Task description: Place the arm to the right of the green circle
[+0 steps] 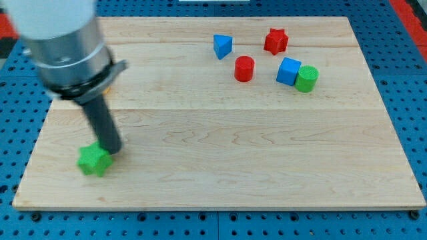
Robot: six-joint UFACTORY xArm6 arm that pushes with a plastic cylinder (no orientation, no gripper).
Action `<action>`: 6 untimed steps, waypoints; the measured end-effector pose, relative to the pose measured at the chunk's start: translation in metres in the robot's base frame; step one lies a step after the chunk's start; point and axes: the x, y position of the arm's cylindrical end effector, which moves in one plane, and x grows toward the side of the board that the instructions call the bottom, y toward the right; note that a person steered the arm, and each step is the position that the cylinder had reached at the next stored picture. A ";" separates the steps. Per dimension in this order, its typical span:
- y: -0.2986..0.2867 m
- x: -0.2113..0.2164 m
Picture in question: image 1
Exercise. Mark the green star block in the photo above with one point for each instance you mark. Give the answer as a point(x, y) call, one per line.
point(93, 159)

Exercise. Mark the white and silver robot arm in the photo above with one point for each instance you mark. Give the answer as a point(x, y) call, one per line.
point(65, 42)

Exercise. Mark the light wooden board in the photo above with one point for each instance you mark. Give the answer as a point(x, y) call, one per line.
point(196, 139)

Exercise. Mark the red cylinder block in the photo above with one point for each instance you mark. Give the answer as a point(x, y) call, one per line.
point(244, 68)

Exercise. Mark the blue triangular prism block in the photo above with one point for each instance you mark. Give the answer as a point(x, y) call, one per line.
point(222, 45)

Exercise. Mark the blue cube block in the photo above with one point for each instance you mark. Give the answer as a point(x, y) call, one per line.
point(288, 71)

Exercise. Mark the red star block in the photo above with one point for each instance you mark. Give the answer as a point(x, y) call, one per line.
point(276, 41)

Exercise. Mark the green cylinder block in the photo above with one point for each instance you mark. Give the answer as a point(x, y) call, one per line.
point(306, 78)

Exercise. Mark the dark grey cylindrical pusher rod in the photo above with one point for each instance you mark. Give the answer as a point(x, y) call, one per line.
point(103, 125)

